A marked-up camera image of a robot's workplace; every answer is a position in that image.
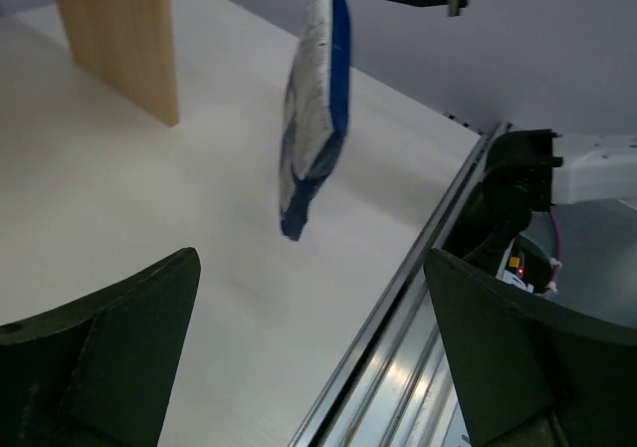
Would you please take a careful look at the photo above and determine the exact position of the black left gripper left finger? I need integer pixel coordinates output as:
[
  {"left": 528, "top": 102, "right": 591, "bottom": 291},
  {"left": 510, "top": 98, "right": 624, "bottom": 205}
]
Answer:
[{"left": 1, "top": 248, "right": 201, "bottom": 446}]

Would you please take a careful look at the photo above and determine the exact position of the wooden two-tier shelf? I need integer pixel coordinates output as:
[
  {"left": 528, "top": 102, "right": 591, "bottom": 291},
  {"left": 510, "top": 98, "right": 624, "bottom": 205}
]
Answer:
[{"left": 56, "top": 0, "right": 179, "bottom": 127}]

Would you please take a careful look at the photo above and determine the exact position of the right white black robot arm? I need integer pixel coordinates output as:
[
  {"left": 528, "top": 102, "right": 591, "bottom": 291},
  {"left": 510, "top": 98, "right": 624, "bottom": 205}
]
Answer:
[{"left": 385, "top": 0, "right": 636, "bottom": 273}]

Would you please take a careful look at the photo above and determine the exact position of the aluminium rail frame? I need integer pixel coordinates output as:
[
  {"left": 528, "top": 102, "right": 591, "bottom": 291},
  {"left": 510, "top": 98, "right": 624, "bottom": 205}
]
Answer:
[{"left": 291, "top": 121, "right": 512, "bottom": 446}]

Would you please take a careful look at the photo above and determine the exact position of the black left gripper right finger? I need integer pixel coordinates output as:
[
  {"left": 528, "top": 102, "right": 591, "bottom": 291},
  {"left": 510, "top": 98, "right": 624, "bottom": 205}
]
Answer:
[{"left": 424, "top": 249, "right": 636, "bottom": 446}]

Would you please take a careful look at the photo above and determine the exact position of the blue Burts chilli bag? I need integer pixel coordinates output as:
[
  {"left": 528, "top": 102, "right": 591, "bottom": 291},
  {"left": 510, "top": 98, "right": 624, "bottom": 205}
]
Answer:
[{"left": 279, "top": 0, "right": 351, "bottom": 241}]

